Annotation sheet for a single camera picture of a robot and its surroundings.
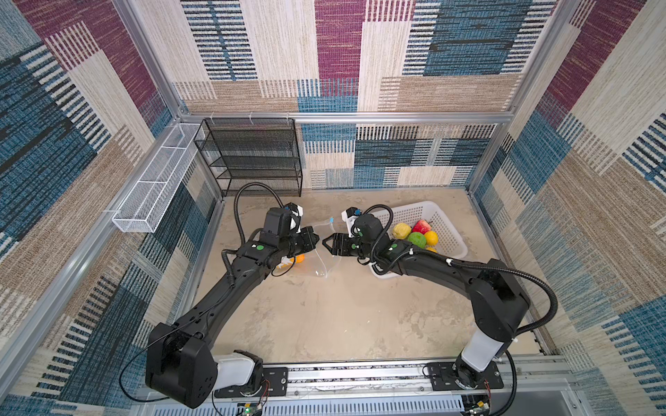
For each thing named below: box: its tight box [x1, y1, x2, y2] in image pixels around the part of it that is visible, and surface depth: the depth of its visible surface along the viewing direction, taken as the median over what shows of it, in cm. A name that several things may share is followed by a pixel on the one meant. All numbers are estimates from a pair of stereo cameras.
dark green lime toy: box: [407, 231, 427, 249], surface depth 100 cm
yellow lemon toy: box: [424, 230, 439, 246], surface depth 101 cm
